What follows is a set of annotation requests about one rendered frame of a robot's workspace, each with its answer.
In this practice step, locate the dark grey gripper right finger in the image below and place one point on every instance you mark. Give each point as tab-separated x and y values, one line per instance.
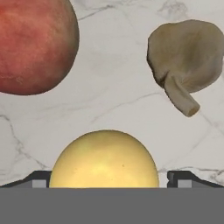
183	178

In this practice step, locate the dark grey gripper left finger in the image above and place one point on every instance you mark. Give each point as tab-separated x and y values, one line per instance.
38	178

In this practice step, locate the yellow round fruit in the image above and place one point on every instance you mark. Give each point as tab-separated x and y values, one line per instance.
103	163

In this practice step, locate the beige mushroom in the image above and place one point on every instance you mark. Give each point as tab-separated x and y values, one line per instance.
186	55

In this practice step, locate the red peach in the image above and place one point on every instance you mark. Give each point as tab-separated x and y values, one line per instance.
32	43

